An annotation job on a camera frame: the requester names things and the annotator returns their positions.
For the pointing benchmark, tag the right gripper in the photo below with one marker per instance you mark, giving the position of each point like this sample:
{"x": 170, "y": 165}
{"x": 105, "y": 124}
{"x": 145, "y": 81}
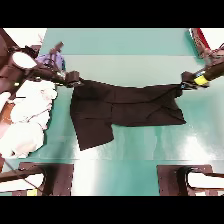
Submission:
{"x": 190, "y": 80}

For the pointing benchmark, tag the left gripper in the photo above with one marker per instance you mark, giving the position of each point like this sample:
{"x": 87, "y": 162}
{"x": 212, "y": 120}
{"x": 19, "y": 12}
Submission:
{"x": 73, "y": 79}

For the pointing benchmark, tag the dark brown shirt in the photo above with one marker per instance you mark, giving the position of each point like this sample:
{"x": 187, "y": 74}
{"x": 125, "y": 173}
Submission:
{"x": 110, "y": 110}

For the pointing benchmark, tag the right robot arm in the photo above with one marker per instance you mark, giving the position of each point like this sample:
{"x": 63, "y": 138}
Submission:
{"x": 215, "y": 70}

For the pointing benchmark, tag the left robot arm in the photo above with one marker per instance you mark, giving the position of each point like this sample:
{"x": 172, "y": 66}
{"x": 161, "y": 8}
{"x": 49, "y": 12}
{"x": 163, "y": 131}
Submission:
{"x": 40, "y": 70}

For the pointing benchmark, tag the purple garment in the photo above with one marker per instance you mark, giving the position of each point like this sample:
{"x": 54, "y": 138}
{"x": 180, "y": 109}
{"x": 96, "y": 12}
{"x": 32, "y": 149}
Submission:
{"x": 55, "y": 61}

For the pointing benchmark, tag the red garment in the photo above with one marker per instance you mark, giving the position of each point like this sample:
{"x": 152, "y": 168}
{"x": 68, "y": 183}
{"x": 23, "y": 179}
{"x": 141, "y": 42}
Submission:
{"x": 202, "y": 37}

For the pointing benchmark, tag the heap of white clothes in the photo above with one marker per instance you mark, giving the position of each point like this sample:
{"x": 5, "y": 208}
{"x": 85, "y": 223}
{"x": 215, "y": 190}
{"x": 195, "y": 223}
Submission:
{"x": 26, "y": 113}

